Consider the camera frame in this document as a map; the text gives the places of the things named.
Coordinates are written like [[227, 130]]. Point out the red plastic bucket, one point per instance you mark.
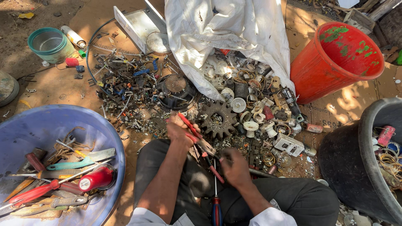
[[329, 59]]

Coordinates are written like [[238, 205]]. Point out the person's left fingers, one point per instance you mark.
[[192, 129]]

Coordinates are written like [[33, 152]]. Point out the heap of dark metal scrap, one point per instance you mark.
[[125, 84]]

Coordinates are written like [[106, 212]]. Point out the grey adjustable wrench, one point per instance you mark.
[[64, 201]]

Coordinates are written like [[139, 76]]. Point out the white ceramic lamp holder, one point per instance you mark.
[[250, 128]]

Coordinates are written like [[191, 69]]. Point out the small red plastic piece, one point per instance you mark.
[[72, 62]]

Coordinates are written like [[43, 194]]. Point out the person's white shirt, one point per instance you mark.
[[270, 218]]

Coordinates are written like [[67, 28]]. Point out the dark metal rod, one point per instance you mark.
[[262, 173]]

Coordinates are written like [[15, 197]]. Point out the brown cardboard sheet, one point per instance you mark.
[[56, 84]]

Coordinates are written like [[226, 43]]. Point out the blue plastic basin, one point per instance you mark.
[[34, 131]]

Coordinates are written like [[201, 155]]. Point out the red and blue screwdriver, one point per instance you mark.
[[216, 208]]

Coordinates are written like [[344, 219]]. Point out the heap of electrical fittings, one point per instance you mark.
[[260, 103]]

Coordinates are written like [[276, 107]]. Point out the white metal bracket tray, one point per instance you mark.
[[141, 26]]

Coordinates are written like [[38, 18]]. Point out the rusty metal gear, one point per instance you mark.
[[219, 121]]

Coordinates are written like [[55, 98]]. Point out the person's right fingers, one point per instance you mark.
[[225, 156]]

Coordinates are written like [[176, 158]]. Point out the red can with white cap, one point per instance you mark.
[[95, 179]]

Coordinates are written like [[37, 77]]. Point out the black tub of scrap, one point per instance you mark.
[[345, 163]]

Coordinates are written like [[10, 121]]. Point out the white tube cartridge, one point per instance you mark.
[[73, 36]]

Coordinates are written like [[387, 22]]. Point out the brown twine bundle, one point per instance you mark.
[[70, 147]]

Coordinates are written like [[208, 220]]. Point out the white switch box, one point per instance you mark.
[[288, 144]]

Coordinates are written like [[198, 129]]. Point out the white woven sack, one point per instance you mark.
[[226, 34]]

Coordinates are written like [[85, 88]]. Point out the small red cylinder cell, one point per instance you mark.
[[314, 128]]

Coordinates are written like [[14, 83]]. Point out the black round motor housing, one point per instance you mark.
[[176, 91]]

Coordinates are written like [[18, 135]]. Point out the grey round metal lid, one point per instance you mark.
[[7, 88]]

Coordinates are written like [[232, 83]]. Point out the person's right hand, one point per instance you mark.
[[236, 168]]

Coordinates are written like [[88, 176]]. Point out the person's black trousers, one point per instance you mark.
[[292, 197]]

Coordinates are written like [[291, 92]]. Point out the green-rimmed tin container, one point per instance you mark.
[[50, 44]]

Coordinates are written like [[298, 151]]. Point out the person's left hand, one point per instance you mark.
[[179, 131]]

